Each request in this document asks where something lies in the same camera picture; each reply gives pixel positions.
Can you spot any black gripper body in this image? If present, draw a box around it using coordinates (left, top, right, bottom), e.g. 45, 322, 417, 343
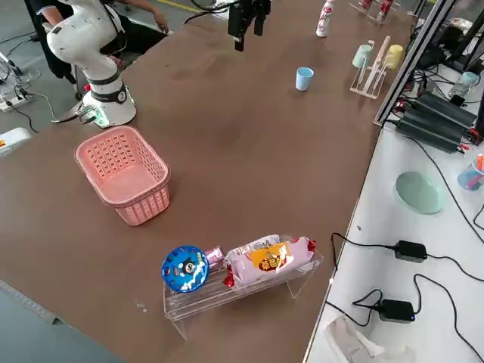
227, 0, 271, 28

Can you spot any white juice bottle red label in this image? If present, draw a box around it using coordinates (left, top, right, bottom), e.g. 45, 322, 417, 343
315, 0, 339, 39

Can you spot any blue ceramic cup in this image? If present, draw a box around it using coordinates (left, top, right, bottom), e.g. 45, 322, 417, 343
295, 67, 315, 92

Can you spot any pale green cup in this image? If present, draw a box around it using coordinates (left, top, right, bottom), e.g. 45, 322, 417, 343
352, 43, 376, 70

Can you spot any yellow cup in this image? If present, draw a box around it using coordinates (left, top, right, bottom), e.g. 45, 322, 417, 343
381, 44, 405, 70

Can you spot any clear acrylic bottle shelf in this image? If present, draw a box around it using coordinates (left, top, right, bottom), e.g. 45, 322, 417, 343
349, 0, 415, 26

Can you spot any clear plastic bottle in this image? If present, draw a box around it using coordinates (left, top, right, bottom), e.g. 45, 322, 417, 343
447, 70, 482, 100

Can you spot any clear pen cup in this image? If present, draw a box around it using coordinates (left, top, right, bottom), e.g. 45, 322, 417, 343
456, 153, 484, 192

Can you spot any person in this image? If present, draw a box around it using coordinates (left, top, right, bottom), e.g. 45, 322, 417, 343
24, 0, 170, 81

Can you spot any wooden rolling pin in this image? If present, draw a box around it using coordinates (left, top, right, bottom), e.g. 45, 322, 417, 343
371, 35, 392, 90

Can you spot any pink plastic basket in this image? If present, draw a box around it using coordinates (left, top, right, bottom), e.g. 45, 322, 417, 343
74, 126, 172, 228

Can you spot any black power supply unit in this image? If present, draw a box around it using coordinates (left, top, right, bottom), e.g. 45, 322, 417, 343
405, 90, 478, 130
394, 112, 469, 154

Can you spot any purple snack packet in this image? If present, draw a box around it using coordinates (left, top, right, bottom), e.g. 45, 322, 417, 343
203, 245, 227, 271

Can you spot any pink snack packet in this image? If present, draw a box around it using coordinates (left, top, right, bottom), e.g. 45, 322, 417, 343
222, 235, 317, 290

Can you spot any pale green bowl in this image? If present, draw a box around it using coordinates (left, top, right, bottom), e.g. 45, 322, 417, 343
395, 170, 448, 216

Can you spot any white power strip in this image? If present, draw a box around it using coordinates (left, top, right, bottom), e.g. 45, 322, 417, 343
0, 92, 33, 113

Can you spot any blue round snack tub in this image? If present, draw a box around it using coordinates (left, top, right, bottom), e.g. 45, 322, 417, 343
161, 245, 211, 295

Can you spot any white control box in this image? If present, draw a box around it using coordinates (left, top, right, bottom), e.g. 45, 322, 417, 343
0, 127, 33, 159

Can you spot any clear acrylic snack shelf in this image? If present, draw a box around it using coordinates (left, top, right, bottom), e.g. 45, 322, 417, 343
162, 247, 325, 341

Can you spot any black power adapter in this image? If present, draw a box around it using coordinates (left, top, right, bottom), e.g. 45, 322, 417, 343
392, 239, 429, 264
377, 298, 417, 324

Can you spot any crumpled clear plastic bag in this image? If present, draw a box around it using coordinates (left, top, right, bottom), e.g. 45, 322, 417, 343
322, 315, 417, 363

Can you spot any white wire cup rack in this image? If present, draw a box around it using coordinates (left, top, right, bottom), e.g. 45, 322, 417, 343
349, 36, 391, 101

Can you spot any black adapter cable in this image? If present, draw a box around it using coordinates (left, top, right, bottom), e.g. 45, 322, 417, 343
326, 273, 484, 353
330, 231, 484, 283

